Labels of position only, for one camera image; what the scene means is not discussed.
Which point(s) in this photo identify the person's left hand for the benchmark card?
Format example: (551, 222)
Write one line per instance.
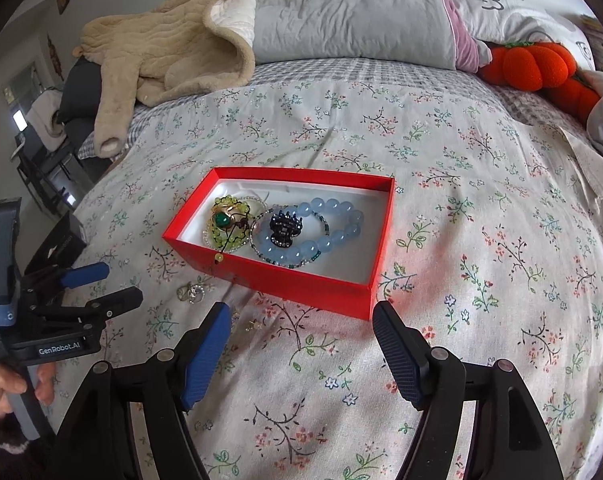
(1, 385)

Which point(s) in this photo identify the black box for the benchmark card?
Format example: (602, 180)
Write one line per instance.
(56, 250)

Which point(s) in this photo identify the orange plush pumpkin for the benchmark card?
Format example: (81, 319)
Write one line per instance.
(576, 97)
(526, 65)

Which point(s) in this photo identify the beige quilted jacket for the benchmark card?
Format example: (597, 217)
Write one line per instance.
(171, 50)

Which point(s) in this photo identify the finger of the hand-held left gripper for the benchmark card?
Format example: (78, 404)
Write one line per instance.
(86, 274)
(111, 302)

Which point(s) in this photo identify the stack of papers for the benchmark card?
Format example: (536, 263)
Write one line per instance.
(601, 45)

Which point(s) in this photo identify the gold earring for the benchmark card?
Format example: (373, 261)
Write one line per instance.
(254, 326)

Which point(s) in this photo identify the grey quilt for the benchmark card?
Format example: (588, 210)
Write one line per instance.
(356, 10)

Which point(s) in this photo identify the dark grey cushion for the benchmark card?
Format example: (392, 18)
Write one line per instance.
(81, 95)

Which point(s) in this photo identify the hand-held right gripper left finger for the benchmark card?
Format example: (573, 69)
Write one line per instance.
(206, 355)

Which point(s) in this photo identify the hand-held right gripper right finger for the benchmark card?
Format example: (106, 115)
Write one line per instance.
(401, 355)

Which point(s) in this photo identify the white printed pillow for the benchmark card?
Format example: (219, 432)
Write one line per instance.
(511, 10)

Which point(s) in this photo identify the floral duvet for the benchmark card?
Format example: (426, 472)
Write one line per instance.
(481, 285)

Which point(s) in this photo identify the black chair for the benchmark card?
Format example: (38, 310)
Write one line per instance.
(36, 170)

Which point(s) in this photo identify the red cardboard box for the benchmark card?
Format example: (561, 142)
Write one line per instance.
(281, 280)

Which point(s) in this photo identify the black hair claw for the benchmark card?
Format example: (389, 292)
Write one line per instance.
(284, 232)

